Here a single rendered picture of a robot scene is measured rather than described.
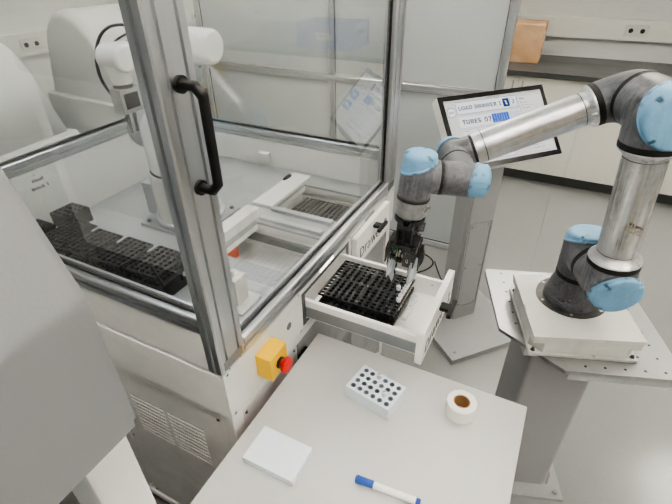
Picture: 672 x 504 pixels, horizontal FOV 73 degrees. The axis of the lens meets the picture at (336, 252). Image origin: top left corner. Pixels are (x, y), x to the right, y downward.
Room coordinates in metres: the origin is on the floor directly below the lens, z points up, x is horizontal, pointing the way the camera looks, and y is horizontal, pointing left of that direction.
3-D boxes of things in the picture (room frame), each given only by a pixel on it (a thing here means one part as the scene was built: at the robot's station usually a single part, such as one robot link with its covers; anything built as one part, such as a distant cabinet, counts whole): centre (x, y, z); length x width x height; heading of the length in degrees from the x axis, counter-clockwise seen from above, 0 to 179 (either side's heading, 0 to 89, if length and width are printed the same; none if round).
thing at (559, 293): (1.02, -0.69, 0.88); 0.15 x 0.15 x 0.10
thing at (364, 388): (0.73, -0.09, 0.78); 0.12 x 0.08 x 0.04; 52
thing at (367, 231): (1.34, -0.12, 0.87); 0.29 x 0.02 x 0.11; 153
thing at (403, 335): (1.01, -0.08, 0.86); 0.40 x 0.26 x 0.06; 63
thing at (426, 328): (0.91, -0.27, 0.87); 0.29 x 0.02 x 0.11; 153
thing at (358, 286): (1.00, -0.09, 0.87); 0.22 x 0.18 x 0.06; 63
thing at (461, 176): (0.93, -0.28, 1.27); 0.11 x 0.11 x 0.08; 87
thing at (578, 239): (1.01, -0.68, 1.00); 0.13 x 0.12 x 0.14; 177
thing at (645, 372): (1.02, -0.71, 0.70); 0.45 x 0.44 x 0.12; 82
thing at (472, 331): (1.83, -0.68, 0.51); 0.50 x 0.45 x 1.02; 21
